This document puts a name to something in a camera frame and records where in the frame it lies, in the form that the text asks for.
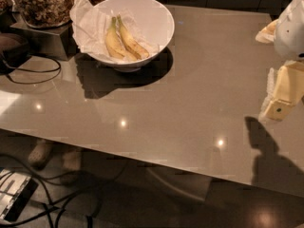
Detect black floor cables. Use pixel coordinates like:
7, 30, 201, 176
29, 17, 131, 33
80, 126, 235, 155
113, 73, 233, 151
0, 152, 127, 228

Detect black cable on table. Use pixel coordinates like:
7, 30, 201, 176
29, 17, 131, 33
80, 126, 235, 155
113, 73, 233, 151
0, 52, 62, 86

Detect spotted yellow banana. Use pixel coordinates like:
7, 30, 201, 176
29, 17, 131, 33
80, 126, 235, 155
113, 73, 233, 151
117, 15, 150, 60

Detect white bowl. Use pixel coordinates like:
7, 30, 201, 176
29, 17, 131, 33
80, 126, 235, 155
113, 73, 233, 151
87, 0, 175, 72

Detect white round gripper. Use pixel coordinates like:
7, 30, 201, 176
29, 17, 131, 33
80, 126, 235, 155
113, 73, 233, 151
256, 0, 304, 121

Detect dark round object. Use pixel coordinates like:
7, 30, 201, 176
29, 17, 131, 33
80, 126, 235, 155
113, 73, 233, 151
0, 33, 29, 70

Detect dark metal box stand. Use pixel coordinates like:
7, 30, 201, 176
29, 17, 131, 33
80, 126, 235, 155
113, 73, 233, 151
9, 21, 78, 61

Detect white paper napkin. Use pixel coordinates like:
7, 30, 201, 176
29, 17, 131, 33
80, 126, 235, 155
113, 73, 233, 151
69, 0, 160, 64

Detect left light slipper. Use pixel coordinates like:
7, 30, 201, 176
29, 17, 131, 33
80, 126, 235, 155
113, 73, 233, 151
28, 139, 52, 169

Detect glass jar of nuts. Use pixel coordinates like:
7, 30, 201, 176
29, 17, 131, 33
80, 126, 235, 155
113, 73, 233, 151
13, 0, 73, 29

